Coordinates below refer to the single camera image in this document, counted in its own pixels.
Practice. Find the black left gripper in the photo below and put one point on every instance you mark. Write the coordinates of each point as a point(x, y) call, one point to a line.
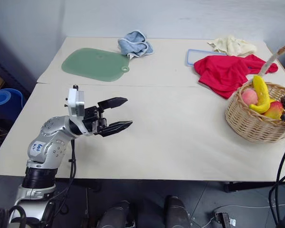
point(95, 120)

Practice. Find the yellow banana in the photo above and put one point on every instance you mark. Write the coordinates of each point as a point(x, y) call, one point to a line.
point(261, 92)

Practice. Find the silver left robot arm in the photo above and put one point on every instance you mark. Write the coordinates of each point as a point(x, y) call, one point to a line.
point(50, 133)

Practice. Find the red yellow mango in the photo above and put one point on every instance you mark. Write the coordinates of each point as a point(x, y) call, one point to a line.
point(274, 110)

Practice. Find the pink peach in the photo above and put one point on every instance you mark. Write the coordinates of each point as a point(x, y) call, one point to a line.
point(248, 96)

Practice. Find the green cutting mat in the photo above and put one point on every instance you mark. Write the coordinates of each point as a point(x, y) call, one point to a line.
point(95, 64)

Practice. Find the light blue towel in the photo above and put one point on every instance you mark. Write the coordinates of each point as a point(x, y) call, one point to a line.
point(135, 45)

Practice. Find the red cloth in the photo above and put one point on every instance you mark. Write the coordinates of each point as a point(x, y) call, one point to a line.
point(223, 71)

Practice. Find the cream cloth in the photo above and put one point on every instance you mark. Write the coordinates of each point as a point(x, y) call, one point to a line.
point(235, 45)

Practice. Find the black table foot bar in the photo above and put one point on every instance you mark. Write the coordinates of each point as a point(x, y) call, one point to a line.
point(247, 186)

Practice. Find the clear lid with blue rim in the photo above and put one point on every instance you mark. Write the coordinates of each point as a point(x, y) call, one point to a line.
point(192, 55)

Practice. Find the dark rounded shape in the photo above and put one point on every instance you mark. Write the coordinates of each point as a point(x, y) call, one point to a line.
point(116, 213)
point(177, 211)

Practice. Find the blue bucket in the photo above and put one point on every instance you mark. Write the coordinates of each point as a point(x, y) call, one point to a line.
point(4, 99)

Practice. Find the black device with white label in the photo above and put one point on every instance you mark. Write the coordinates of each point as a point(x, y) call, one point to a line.
point(224, 219)

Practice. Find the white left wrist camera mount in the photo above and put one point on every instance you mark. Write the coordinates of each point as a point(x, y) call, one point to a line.
point(73, 102)

